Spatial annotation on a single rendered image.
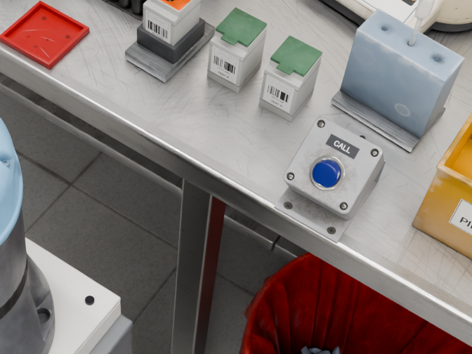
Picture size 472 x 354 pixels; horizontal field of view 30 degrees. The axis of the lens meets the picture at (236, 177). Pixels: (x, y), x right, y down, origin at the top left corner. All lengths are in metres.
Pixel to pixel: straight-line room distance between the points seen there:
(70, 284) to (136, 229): 1.09
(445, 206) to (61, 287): 0.35
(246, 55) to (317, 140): 0.14
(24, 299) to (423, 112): 0.43
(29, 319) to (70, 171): 1.27
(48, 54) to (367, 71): 0.34
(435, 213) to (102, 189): 1.17
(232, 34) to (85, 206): 1.04
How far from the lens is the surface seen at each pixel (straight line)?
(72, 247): 1.84
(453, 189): 0.80
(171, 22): 0.90
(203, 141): 0.89
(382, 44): 0.87
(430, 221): 0.85
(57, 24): 0.99
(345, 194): 0.80
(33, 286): 0.70
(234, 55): 0.89
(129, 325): 0.79
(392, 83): 0.89
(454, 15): 1.02
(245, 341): 1.26
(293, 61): 0.88
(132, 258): 1.82
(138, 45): 0.95
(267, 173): 0.87
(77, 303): 0.76
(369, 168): 0.80
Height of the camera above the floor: 1.58
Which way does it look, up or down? 55 degrees down
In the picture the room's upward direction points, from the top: 9 degrees clockwise
